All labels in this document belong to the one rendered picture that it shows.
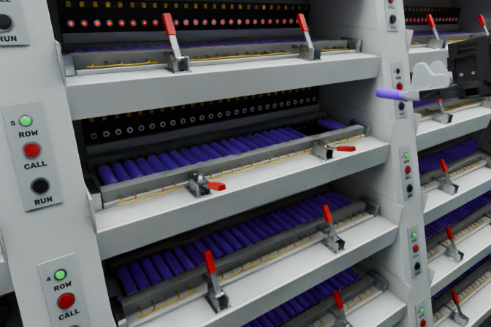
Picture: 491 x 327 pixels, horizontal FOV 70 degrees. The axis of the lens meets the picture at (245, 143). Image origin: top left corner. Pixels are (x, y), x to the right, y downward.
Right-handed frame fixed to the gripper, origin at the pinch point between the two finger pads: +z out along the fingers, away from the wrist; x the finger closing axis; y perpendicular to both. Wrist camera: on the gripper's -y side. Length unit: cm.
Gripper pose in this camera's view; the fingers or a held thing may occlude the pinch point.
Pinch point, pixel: (410, 97)
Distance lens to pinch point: 67.0
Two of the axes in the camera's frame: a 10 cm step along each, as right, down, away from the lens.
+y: -1.5, -9.8, -1.0
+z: -5.3, -0.1, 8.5
